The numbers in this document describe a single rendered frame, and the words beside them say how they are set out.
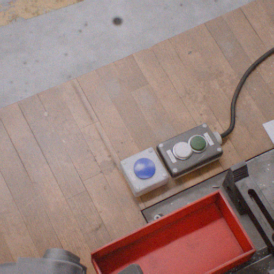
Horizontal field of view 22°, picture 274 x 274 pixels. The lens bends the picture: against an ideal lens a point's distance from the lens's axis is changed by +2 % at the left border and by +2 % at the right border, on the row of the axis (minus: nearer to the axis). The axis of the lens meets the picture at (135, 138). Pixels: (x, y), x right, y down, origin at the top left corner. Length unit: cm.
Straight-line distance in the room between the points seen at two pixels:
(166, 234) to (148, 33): 134
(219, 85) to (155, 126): 15
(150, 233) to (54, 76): 124
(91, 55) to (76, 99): 110
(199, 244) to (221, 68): 36
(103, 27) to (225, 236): 138
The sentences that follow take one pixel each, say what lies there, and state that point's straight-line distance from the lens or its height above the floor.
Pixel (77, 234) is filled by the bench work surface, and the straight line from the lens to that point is 126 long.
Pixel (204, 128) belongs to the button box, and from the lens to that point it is 131.
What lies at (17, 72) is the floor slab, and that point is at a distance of 243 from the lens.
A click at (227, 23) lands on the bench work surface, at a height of 90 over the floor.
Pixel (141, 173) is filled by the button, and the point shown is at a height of 94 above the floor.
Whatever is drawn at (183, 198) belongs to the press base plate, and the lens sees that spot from 129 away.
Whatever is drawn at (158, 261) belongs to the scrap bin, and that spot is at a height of 91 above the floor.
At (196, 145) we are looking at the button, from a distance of 129.
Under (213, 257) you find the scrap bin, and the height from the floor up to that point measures 91.
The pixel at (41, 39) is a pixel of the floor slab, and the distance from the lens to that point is 249.
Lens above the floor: 211
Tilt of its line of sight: 66 degrees down
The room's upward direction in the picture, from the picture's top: 6 degrees clockwise
